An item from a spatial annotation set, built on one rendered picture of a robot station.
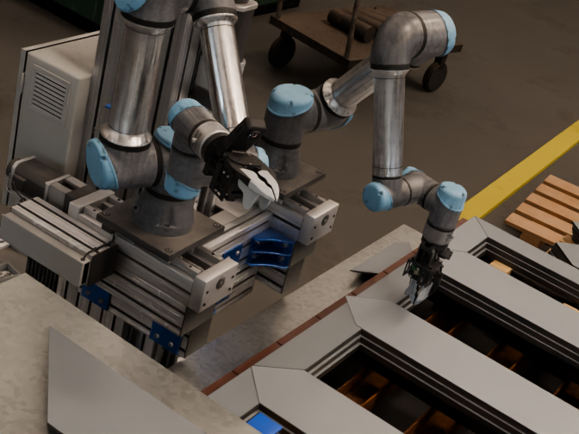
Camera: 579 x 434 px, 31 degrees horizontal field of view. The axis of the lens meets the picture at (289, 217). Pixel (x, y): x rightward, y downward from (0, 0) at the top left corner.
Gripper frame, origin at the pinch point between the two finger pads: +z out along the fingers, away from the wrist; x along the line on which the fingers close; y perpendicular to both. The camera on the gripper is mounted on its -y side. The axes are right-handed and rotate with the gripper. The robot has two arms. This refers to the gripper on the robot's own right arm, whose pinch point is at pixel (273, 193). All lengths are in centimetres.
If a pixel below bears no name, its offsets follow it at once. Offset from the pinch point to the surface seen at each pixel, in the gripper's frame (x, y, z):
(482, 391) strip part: -82, 48, 4
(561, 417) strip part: -96, 46, 17
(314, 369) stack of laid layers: -46, 55, -16
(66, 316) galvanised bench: 18, 44, -23
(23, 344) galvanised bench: 29, 45, -17
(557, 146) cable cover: -410, 89, -248
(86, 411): 26, 42, 6
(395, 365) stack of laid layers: -70, 53, -14
